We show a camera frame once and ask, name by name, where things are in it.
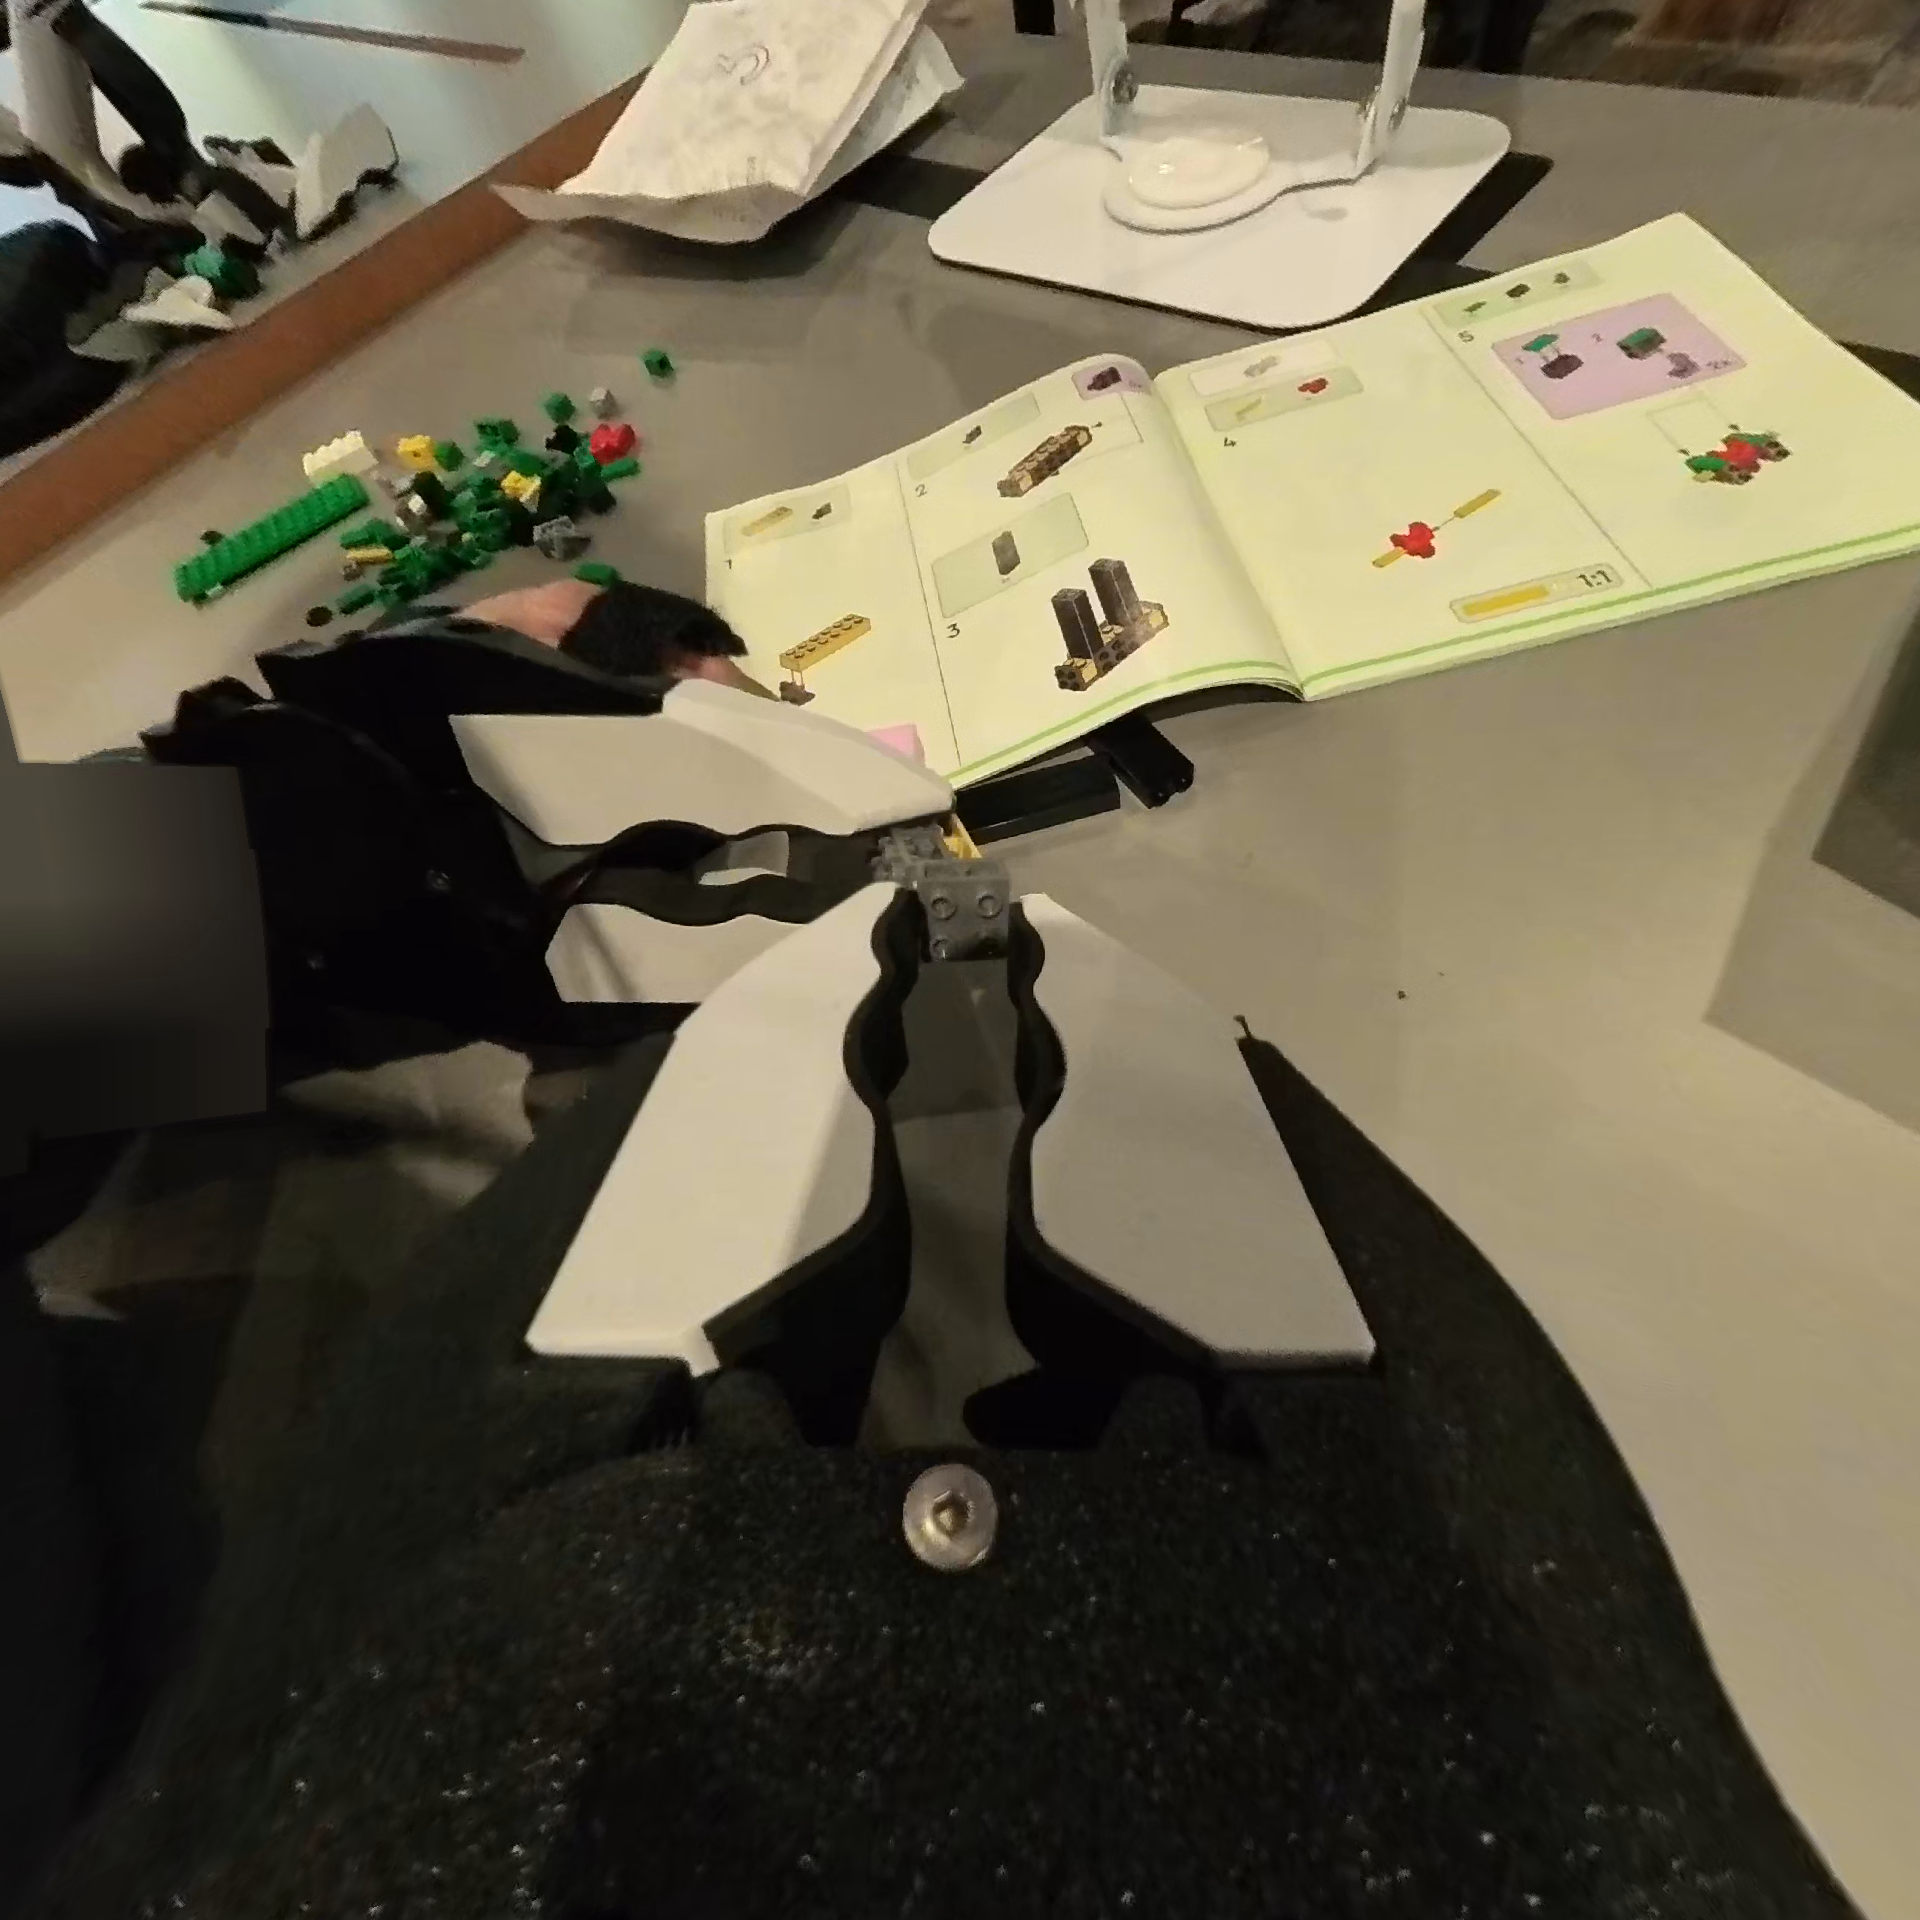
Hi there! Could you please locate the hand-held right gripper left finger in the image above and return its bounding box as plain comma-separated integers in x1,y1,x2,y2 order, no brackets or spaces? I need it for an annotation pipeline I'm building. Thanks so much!
522,882,921,1379

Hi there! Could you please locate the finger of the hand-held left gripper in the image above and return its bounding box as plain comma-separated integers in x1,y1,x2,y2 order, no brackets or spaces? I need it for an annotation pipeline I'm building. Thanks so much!
449,679,959,852
543,860,889,1007

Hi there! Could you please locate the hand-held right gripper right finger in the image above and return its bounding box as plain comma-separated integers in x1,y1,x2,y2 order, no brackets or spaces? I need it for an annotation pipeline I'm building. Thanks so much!
1001,895,1379,1379

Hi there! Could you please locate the dark grey toy brick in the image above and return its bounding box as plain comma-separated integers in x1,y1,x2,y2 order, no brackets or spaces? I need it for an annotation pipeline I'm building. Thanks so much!
873,829,1018,965

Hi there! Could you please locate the grey desk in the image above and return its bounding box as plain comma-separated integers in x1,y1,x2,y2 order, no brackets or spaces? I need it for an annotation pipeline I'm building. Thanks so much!
0,37,1920,1920

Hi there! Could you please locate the person's left hand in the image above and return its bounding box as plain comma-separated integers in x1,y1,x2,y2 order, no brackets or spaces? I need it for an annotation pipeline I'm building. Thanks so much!
454,583,606,648

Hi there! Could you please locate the black long toy brick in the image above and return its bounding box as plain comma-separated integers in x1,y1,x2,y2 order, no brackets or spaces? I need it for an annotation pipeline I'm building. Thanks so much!
1085,718,1198,799
957,756,1123,836

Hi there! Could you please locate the pile of small toy bricks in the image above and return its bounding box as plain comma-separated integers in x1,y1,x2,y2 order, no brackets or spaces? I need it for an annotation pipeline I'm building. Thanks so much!
169,346,682,629

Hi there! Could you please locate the brown wooden strip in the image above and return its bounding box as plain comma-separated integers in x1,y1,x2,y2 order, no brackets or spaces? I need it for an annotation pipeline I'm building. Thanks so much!
0,82,649,560

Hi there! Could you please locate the crumpled white paper bag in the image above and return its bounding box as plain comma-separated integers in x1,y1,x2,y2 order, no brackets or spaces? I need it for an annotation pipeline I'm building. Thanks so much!
491,0,965,244

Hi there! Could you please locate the green instruction booklet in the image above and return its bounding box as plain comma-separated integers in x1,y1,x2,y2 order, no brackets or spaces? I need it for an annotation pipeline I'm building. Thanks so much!
702,212,1920,792

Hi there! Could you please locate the white stand base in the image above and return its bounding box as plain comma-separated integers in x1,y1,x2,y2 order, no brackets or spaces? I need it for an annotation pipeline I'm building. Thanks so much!
929,0,1513,336

